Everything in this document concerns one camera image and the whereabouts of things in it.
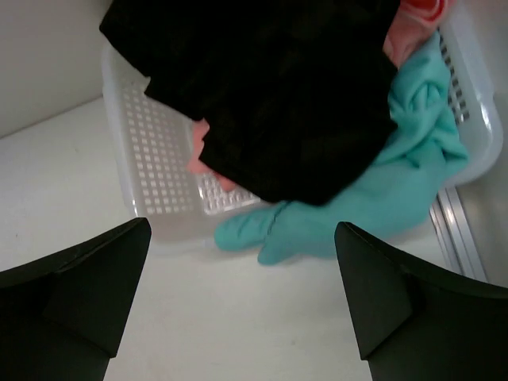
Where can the white plastic basket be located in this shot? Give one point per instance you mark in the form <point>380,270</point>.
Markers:
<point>153,143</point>

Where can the aluminium rail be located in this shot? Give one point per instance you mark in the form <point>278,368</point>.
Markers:
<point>455,237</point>

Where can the black t shirt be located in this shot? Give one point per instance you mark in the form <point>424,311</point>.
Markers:
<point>295,92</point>

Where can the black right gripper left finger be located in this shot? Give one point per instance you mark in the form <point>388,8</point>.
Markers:
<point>63,316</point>

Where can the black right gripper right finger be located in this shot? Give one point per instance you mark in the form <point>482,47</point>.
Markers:
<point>414,320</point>

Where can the pink t shirt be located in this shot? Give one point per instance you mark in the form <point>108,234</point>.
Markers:
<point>413,24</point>

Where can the teal t shirt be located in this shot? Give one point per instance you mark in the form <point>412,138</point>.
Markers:
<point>394,194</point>

